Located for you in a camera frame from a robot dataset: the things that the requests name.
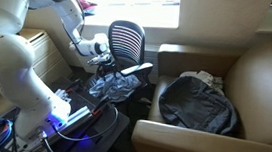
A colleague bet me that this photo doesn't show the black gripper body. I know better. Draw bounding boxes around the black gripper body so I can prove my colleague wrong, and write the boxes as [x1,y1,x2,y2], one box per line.
[94,59,117,77]

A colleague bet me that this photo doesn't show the blue-grey shirt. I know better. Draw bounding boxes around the blue-grey shirt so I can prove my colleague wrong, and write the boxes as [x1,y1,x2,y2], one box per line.
[88,69,143,105]

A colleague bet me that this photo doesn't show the black mesh office chair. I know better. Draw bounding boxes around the black mesh office chair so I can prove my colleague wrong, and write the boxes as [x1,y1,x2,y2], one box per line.
[85,17,159,106]

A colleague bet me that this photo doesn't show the beige filing cabinet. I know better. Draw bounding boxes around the beige filing cabinet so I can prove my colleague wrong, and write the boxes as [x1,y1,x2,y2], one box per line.
[14,27,78,88]

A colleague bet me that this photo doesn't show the red blue fabric item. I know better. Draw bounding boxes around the red blue fabric item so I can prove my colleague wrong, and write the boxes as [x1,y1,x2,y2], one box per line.
[76,0,99,18]

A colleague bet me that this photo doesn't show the black low table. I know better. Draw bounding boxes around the black low table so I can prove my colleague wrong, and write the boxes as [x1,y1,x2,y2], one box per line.
[41,77,133,152]

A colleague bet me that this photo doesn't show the glass window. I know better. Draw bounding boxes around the glass window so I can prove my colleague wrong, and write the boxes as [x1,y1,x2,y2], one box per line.
[60,0,181,34]

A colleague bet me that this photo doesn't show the black backpack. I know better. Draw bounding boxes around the black backpack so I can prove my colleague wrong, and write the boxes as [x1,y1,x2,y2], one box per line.
[155,72,244,138]

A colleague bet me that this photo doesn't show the grey folded cloth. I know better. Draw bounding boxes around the grey folded cloth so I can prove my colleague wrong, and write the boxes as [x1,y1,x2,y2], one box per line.
[178,67,227,96]

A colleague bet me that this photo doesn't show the brown leather armchair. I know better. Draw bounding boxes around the brown leather armchair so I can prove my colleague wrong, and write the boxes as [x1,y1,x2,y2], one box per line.
[130,20,272,152]

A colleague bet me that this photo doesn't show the red-handled black clamp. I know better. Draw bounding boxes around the red-handled black clamp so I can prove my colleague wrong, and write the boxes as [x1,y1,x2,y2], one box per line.
[91,95,111,118]
[63,78,82,97]

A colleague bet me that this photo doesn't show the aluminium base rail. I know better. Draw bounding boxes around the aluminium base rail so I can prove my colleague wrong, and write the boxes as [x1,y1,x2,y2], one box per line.
[49,101,95,135]

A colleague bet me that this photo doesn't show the thin light cable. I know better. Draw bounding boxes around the thin light cable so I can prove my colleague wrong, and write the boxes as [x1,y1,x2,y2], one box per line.
[42,100,121,152]

